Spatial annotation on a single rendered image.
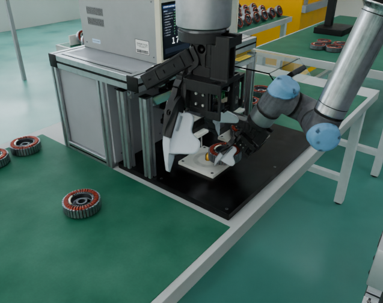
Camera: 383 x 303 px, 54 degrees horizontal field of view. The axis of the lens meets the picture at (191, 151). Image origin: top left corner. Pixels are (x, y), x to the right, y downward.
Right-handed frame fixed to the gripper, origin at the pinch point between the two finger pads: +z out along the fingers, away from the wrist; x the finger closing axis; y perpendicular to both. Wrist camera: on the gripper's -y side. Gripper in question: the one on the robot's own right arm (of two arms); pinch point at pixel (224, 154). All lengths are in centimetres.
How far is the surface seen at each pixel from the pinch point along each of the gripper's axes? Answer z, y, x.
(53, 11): 374, -531, 357
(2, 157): 36, -55, -44
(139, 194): 14.1, -8.9, -26.4
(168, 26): -24.8, -37.4, -3.7
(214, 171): 4.5, 1.5, -4.1
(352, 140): 26, 30, 114
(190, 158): 10.4, -8.7, -2.7
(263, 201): -2.0, 19.7, -5.0
